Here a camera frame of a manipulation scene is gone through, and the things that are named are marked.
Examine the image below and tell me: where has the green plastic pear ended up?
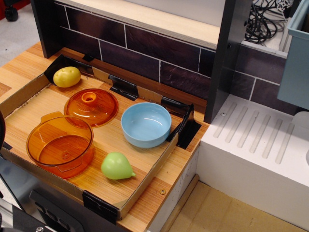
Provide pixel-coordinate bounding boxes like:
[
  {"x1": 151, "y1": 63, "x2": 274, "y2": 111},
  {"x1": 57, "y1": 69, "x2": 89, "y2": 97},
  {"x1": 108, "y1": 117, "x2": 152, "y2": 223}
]
[{"x1": 101, "y1": 152, "x2": 136, "y2": 180}]

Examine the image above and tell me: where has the light blue bowl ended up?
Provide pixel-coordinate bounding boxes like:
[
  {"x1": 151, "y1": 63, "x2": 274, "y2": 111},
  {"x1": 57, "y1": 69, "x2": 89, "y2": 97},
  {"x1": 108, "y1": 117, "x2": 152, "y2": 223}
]
[{"x1": 121, "y1": 102, "x2": 172, "y2": 148}]

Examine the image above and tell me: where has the orange transparent pot lid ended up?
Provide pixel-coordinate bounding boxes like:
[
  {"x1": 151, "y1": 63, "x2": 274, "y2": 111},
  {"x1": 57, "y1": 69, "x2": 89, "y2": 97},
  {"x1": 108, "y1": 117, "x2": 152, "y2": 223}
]
[{"x1": 64, "y1": 88, "x2": 118, "y2": 127}]

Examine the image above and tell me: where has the yellow plastic potato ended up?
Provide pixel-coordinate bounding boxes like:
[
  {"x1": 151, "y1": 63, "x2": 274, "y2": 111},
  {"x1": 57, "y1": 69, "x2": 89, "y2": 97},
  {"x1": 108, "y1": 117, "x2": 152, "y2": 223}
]
[{"x1": 53, "y1": 66, "x2": 81, "y2": 88}]

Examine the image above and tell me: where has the orange transparent pot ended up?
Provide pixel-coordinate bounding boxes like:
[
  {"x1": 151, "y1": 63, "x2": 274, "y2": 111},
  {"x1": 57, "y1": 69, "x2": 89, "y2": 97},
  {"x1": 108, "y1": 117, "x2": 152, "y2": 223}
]
[{"x1": 26, "y1": 112, "x2": 95, "y2": 179}]

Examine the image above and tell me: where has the white toy sink drainboard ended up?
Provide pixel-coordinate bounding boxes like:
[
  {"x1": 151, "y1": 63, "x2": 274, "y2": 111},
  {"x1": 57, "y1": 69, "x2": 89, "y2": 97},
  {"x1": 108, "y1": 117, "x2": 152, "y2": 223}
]
[{"x1": 197, "y1": 95, "x2": 309, "y2": 230}]

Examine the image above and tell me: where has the black toy stove front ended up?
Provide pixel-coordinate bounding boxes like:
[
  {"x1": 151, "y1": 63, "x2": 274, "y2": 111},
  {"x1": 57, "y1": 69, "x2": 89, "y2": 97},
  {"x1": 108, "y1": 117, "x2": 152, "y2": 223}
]
[{"x1": 0, "y1": 158, "x2": 122, "y2": 232}]

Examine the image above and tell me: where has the teal plastic bin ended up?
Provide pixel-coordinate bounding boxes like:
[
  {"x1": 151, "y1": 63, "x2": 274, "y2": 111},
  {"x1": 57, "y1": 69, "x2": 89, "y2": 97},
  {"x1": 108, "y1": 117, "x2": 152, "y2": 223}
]
[{"x1": 278, "y1": 0, "x2": 309, "y2": 109}]

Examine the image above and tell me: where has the black chair caster wheel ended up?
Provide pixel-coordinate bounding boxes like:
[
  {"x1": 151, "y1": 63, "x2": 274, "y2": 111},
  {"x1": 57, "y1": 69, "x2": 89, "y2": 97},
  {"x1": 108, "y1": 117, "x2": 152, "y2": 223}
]
[{"x1": 4, "y1": 5, "x2": 18, "y2": 22}]

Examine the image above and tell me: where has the dark grey shelf post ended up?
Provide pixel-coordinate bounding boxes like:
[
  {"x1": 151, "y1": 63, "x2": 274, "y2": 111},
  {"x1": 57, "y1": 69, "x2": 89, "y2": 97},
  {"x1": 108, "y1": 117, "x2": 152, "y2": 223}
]
[{"x1": 204, "y1": 0, "x2": 252, "y2": 124}]

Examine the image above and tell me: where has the tangle of black cables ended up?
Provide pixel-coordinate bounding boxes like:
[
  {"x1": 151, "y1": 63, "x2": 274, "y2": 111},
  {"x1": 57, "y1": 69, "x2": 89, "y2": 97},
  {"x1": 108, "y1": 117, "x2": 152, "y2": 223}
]
[{"x1": 244, "y1": 0, "x2": 293, "y2": 44}]

